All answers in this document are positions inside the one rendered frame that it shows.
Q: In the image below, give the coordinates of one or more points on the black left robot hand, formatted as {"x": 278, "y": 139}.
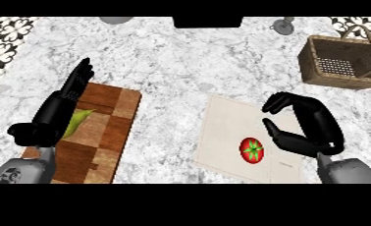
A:
{"x": 53, "y": 113}

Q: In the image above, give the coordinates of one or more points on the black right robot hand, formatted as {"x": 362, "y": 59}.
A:
{"x": 316, "y": 122}

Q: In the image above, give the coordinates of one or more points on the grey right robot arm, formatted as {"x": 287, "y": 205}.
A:
{"x": 340, "y": 169}

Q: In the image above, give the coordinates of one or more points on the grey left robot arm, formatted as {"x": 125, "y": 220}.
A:
{"x": 28, "y": 166}

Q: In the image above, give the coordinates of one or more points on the beige placemat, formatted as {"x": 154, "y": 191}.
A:
{"x": 243, "y": 136}

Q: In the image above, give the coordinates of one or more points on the red tomato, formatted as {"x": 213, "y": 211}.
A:
{"x": 251, "y": 150}

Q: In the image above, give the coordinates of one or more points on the brown wicker basket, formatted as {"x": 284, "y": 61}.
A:
{"x": 335, "y": 63}

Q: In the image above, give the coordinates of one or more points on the green vegetable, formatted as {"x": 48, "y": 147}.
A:
{"x": 76, "y": 120}

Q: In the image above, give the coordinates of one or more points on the brown wooden cutting board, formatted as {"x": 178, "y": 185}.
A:
{"x": 98, "y": 131}

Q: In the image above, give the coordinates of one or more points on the grey stemmed object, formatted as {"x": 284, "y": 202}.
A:
{"x": 284, "y": 26}

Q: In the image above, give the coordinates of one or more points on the grey round object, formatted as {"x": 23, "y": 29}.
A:
{"x": 115, "y": 19}

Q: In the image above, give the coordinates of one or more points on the black appliance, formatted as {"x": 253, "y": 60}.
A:
{"x": 207, "y": 22}

